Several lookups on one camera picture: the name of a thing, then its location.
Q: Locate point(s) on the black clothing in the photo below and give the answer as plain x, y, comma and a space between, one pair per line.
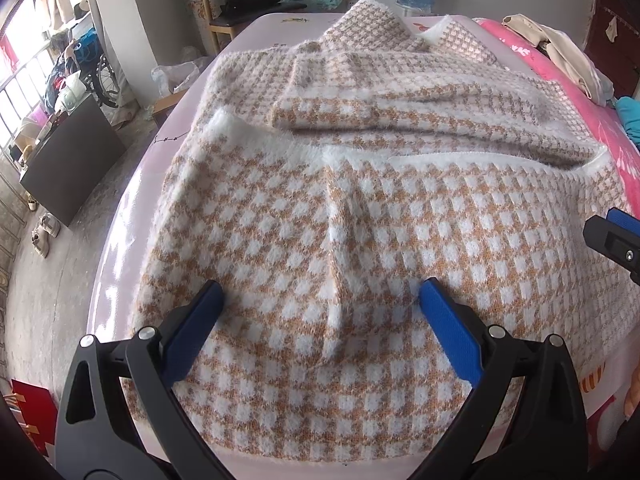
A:
252, 0

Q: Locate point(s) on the beige garment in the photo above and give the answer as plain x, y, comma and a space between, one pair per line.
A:
565, 55

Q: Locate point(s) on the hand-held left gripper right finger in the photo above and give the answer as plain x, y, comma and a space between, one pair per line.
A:
452, 332

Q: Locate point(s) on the pink floral blanket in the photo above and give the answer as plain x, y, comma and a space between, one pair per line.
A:
607, 130

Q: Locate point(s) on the tan white houndstooth fuzzy sweater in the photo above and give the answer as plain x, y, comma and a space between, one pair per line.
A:
350, 210

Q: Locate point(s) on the dark cabinet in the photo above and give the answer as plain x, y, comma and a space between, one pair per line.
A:
70, 160

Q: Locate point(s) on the pair of beige shoes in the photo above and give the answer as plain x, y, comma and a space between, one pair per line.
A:
45, 232

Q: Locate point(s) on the bicycle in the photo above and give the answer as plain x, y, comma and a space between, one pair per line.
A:
102, 82

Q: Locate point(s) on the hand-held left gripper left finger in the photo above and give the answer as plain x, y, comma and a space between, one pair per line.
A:
192, 332

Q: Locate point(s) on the wooden chair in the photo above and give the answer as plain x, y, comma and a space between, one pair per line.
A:
210, 5

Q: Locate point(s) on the brown wooden door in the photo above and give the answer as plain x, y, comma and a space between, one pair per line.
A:
617, 50

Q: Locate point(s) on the red box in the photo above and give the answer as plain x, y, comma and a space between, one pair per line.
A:
32, 415

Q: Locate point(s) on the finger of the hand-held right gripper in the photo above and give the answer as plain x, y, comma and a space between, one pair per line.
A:
617, 242

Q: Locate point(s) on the clear plastic bag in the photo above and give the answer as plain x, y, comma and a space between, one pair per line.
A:
175, 72

